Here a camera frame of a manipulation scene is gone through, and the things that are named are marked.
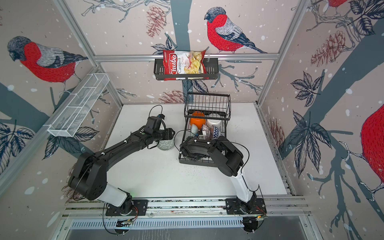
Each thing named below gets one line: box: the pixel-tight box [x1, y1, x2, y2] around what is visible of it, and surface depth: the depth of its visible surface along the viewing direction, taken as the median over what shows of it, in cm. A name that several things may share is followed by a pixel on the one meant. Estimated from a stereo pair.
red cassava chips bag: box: [163, 50, 210, 81], surface depth 89 cm
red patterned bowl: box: [212, 125, 220, 139], surface depth 92 cm
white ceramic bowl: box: [206, 119, 223, 128], surface depth 102 cm
